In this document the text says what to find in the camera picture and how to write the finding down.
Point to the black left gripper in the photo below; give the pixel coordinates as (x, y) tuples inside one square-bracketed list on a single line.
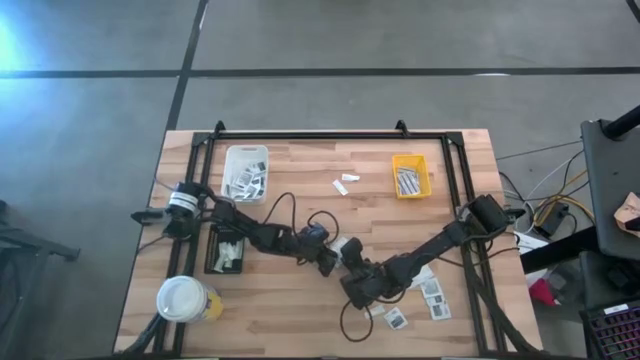
[(317, 247)]

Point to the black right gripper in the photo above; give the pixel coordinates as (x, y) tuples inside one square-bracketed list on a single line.
[(367, 282)]

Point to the blue striped bandage packet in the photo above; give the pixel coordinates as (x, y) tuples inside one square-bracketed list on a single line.
[(404, 175), (400, 189), (411, 186)]

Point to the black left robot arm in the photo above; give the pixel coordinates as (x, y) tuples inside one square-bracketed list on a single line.
[(250, 230)]

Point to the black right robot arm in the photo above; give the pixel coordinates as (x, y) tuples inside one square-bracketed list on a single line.
[(440, 245)]

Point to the narrow white strip packet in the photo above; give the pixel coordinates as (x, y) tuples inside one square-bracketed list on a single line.
[(340, 187)]

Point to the large white gauze packet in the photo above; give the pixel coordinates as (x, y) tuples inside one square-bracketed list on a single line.
[(424, 276)]

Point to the yellow plastic basket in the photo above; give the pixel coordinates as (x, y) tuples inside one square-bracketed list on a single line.
[(425, 165)]

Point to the black plastic basket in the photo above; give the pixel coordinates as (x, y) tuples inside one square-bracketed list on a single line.
[(210, 245)]

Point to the white plastic bin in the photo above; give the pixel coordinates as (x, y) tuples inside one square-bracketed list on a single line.
[(232, 160)]

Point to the white paper sheet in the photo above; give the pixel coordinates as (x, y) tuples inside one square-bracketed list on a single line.
[(527, 242)]

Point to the red object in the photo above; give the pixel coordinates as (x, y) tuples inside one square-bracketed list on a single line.
[(541, 292)]

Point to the black power adapter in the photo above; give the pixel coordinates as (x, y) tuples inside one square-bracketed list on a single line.
[(550, 221)]

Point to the dark grey cart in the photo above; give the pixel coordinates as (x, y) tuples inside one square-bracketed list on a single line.
[(610, 175)]

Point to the brown paper bag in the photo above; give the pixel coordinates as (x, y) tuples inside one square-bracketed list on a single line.
[(629, 212)]

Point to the black floor stand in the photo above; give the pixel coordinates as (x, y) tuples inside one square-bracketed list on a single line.
[(35, 243)]

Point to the black pole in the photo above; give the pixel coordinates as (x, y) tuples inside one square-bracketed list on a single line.
[(622, 125)]

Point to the black metal table frame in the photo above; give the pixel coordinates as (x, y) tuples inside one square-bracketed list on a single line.
[(325, 135)]

